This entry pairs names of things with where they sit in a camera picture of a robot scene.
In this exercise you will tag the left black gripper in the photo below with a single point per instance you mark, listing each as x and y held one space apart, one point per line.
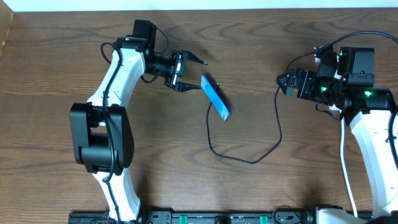
175 69

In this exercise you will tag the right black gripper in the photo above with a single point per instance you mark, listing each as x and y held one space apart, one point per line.
295 81

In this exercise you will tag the blue Samsung Galaxy smartphone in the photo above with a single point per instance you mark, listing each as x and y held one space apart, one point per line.
213 91

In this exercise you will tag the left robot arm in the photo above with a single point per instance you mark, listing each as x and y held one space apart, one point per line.
102 138

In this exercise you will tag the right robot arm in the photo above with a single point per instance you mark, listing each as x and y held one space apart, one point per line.
344 81

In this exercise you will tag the cardboard panel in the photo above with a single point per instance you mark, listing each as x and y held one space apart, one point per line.
6 18

